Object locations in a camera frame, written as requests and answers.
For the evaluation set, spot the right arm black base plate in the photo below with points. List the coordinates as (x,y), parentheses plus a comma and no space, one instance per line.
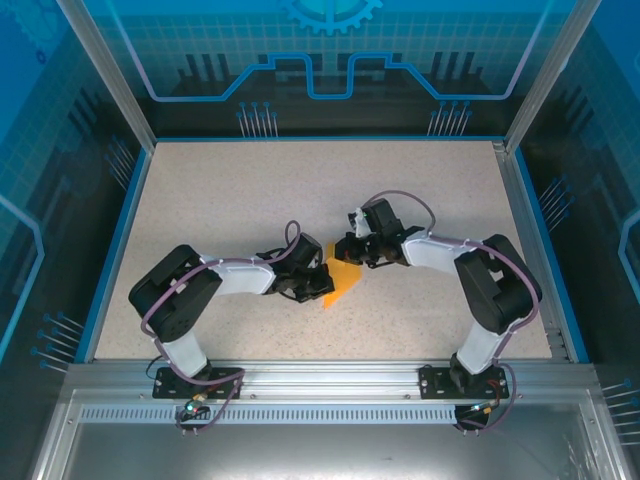
(432,382)

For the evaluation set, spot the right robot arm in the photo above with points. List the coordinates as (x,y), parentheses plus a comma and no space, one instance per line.
(500,290)

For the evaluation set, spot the aluminium side rail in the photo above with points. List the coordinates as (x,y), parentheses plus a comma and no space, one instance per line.
(530,260)

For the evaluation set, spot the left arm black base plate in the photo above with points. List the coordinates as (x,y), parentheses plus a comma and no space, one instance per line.
(167,387)

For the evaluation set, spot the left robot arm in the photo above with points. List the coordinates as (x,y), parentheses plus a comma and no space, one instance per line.
(172,300)

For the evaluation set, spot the aluminium mounting rail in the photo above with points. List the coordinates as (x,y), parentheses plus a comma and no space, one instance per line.
(325,380)

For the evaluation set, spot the blue table edge strip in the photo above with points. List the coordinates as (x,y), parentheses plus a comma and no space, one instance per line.
(550,250)
(115,250)

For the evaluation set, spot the aluminium frame post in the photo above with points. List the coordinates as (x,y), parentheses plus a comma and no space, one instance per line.
(550,75)
(107,75)

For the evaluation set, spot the steel bench tray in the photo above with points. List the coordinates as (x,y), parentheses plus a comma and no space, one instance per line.
(320,450)

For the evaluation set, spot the yellow paper sheet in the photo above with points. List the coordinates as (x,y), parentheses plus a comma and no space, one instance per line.
(345,280)

